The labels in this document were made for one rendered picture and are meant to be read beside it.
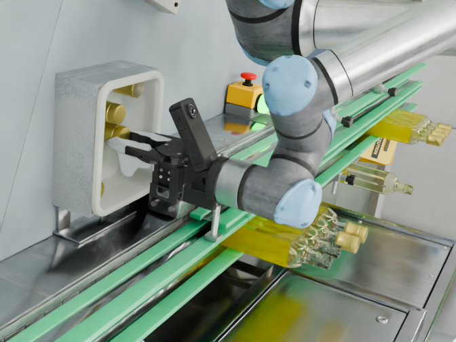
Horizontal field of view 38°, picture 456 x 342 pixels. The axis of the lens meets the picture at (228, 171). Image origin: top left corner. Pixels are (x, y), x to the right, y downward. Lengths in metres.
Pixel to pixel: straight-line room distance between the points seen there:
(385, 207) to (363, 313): 6.21
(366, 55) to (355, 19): 0.22
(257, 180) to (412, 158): 6.40
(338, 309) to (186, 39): 0.63
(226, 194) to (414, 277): 0.77
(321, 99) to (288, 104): 0.05
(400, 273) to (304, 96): 0.86
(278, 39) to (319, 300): 0.56
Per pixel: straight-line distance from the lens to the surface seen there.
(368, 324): 1.38
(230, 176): 1.01
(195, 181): 1.06
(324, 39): 1.16
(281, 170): 0.99
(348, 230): 1.43
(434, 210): 7.48
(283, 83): 0.90
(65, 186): 1.10
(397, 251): 1.79
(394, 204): 7.55
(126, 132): 1.13
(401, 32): 0.95
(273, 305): 1.37
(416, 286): 1.64
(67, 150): 1.08
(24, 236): 1.11
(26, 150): 1.05
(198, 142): 1.03
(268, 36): 1.16
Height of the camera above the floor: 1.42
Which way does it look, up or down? 23 degrees down
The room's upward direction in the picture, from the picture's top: 107 degrees clockwise
